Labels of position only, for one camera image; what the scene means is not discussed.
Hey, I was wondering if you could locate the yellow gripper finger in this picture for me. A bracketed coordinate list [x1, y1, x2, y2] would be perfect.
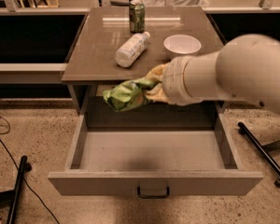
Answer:
[146, 63, 168, 82]
[145, 83, 169, 103]

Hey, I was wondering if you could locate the green rice chip bag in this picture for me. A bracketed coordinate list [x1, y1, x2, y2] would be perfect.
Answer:
[103, 77, 159, 112]

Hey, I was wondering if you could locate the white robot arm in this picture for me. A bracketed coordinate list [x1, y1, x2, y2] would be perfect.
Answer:
[146, 35, 280, 115]

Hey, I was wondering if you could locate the open grey drawer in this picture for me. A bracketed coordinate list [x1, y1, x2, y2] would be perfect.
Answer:
[48, 113, 264, 198]

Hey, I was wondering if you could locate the grey cabinet with counter top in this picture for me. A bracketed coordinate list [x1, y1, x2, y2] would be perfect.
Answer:
[62, 7, 223, 130]

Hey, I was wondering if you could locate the clear plastic bottle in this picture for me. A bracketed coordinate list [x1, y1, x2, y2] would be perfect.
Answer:
[115, 32, 150, 68]

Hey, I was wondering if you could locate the white bowl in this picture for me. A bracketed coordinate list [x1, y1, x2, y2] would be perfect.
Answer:
[163, 35, 202, 60]

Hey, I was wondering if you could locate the green soda can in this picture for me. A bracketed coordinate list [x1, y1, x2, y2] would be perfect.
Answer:
[129, 0, 145, 33]

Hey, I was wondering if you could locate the black stand leg right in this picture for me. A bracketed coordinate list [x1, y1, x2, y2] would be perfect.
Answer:
[238, 122, 280, 188]

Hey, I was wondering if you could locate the black stand leg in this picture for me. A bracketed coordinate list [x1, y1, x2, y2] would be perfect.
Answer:
[238, 122, 280, 188]
[0, 156, 32, 224]

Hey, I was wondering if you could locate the black stand leg left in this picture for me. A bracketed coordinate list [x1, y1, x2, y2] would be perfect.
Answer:
[0, 156, 32, 224]

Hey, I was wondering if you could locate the black drawer handle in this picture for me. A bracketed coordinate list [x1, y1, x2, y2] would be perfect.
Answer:
[137, 187, 170, 200]

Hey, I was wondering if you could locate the black floor cable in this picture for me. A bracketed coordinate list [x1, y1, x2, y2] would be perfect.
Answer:
[0, 109, 62, 224]

